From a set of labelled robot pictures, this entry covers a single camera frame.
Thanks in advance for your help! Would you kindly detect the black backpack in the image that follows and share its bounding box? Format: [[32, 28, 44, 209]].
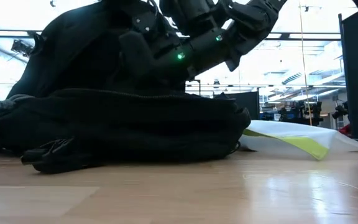
[[0, 0, 252, 174]]

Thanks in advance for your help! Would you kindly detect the clear pouch green edge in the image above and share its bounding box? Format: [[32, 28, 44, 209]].
[[239, 120, 358, 161]]

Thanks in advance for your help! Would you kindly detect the black room divider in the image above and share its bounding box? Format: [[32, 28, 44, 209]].
[[214, 88, 260, 121]]

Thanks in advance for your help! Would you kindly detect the black hanging ceiling fixture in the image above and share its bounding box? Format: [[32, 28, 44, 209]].
[[11, 39, 34, 58]]

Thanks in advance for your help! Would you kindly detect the yellow pole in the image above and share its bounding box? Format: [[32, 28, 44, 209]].
[[298, 0, 313, 127]]

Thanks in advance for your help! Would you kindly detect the black robot workstation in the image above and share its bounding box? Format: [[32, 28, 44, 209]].
[[332, 99, 349, 121], [278, 101, 324, 127]]

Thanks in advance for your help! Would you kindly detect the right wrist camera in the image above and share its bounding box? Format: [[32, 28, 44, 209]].
[[131, 11, 167, 41]]

